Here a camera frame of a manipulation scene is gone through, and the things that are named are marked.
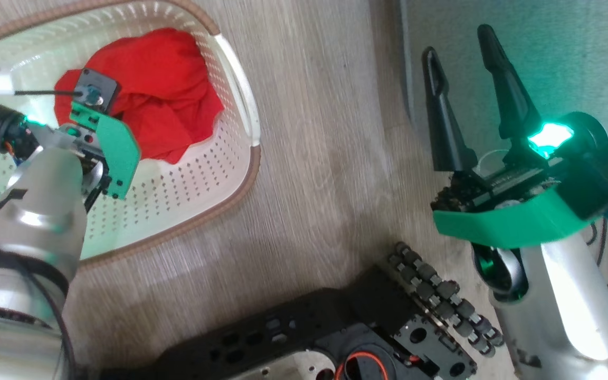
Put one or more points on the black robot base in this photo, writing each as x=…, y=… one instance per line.
x=293, y=338

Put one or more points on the white perforated laundry basket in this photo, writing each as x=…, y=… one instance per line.
x=188, y=184

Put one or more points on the black roller wheel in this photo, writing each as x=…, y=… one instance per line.
x=441, y=295

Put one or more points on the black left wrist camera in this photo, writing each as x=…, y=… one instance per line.
x=0, y=129

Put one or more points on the right gripper green guard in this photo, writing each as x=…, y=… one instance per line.
x=515, y=221

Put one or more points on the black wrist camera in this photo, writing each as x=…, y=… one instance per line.
x=605, y=174
x=0, y=129

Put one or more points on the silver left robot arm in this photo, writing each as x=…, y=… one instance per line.
x=35, y=221

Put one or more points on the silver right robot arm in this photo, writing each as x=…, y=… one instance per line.
x=562, y=306

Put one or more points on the red cloth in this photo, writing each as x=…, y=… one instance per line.
x=167, y=79

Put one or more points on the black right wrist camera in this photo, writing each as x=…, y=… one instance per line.
x=605, y=174

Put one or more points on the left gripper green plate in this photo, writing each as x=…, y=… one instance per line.
x=119, y=153

